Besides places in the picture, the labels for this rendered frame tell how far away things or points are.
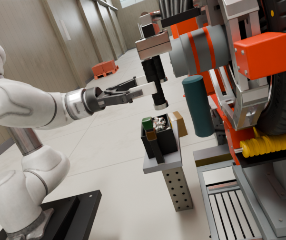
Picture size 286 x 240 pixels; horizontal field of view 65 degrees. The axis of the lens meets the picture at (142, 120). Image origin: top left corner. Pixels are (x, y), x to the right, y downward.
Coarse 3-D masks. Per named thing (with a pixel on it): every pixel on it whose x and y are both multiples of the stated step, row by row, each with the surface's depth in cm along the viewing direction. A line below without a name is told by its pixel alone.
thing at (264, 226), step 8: (232, 168) 127; (240, 168) 123; (240, 176) 117; (240, 184) 112; (248, 184) 111; (248, 192) 106; (248, 200) 100; (256, 200) 100; (256, 208) 97; (256, 216) 91; (264, 216) 92; (256, 224) 96; (264, 224) 89; (264, 232) 84; (272, 232) 85
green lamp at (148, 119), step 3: (147, 117) 90; (150, 117) 89; (144, 120) 88; (147, 120) 88; (150, 120) 87; (144, 123) 88; (147, 123) 88; (150, 123) 88; (153, 123) 90; (144, 126) 88; (147, 126) 88; (150, 126) 88; (153, 126) 89; (144, 129) 89; (147, 129) 89
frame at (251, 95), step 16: (224, 0) 48; (240, 0) 47; (256, 0) 47; (224, 16) 50; (240, 16) 48; (256, 16) 48; (256, 32) 49; (224, 80) 95; (240, 80) 53; (256, 80) 55; (224, 96) 94; (240, 96) 55; (256, 96) 54; (224, 112) 89; (240, 112) 61; (256, 112) 62; (240, 128) 72
